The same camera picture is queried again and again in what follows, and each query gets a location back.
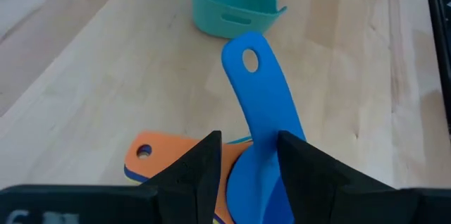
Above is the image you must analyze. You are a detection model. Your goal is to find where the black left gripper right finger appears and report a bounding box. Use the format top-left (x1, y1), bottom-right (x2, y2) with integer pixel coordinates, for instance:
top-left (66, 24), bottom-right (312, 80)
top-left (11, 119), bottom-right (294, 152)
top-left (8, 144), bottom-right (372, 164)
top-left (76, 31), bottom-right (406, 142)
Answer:
top-left (277, 130), bottom-right (451, 224)

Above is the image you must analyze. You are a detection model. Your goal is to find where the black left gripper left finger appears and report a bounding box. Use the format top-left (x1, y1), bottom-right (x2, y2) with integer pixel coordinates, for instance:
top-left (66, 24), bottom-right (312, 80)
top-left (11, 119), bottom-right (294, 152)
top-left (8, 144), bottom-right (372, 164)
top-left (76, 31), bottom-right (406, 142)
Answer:
top-left (0, 130), bottom-right (223, 224)

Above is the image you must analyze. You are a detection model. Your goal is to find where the teal plastic basket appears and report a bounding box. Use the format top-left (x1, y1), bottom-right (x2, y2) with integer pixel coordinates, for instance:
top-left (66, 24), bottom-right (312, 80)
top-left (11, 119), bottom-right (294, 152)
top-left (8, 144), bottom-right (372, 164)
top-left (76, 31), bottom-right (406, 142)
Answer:
top-left (190, 0), bottom-right (288, 40)

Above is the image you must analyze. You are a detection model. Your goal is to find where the orange measuring cup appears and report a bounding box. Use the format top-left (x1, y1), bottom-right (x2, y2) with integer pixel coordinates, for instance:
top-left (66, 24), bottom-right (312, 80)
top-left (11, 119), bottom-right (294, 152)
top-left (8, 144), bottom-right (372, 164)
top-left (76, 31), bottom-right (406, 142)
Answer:
top-left (123, 130), bottom-right (254, 224)

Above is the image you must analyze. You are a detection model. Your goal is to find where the light blue measuring cup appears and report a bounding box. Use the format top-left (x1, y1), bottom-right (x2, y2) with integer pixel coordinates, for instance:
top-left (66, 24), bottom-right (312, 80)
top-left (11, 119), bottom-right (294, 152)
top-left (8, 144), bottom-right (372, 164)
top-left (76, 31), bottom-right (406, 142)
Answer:
top-left (221, 30), bottom-right (307, 224)

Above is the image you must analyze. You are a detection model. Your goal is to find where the black aluminium table frame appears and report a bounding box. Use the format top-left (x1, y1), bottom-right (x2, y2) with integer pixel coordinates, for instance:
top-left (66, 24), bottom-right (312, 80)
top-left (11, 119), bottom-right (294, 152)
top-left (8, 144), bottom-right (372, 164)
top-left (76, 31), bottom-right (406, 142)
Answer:
top-left (424, 0), bottom-right (451, 135)

